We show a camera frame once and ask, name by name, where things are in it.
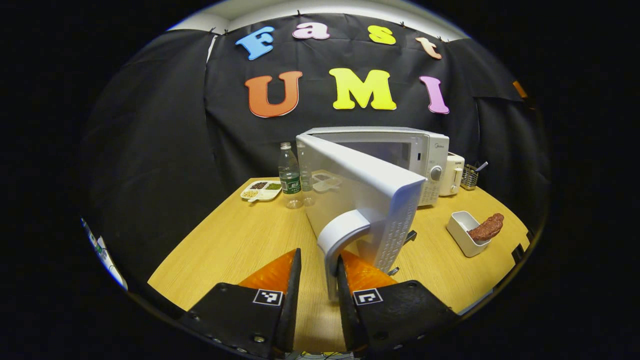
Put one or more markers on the white sectioned plate with beans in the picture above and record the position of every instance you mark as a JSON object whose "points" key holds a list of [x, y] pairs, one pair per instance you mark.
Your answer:
{"points": [[261, 191]]}

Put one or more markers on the orange tag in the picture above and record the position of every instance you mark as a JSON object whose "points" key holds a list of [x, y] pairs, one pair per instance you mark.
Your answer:
{"points": [[520, 90]]}

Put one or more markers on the black backdrop cloth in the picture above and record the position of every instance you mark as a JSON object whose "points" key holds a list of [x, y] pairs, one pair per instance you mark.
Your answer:
{"points": [[165, 150]]}

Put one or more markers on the white microwave oven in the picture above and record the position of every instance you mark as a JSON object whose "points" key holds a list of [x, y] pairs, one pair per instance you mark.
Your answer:
{"points": [[370, 200]]}

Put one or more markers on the brown meat patty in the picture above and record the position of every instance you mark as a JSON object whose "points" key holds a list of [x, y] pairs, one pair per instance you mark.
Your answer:
{"points": [[487, 227]]}

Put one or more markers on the white toaster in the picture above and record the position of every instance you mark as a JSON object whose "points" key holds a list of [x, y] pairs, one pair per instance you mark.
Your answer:
{"points": [[450, 175]]}

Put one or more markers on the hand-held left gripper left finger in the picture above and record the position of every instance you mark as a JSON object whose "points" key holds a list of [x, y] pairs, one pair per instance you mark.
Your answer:
{"points": [[292, 300]]}

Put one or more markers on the clear bottle with green label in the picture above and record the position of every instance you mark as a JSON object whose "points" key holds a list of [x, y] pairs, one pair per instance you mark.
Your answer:
{"points": [[290, 180]]}

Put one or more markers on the white rectangular tray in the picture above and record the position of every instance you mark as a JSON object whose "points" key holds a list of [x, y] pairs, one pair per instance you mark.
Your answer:
{"points": [[460, 232]]}

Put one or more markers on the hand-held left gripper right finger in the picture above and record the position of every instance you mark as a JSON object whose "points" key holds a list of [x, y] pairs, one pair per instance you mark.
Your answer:
{"points": [[346, 310]]}

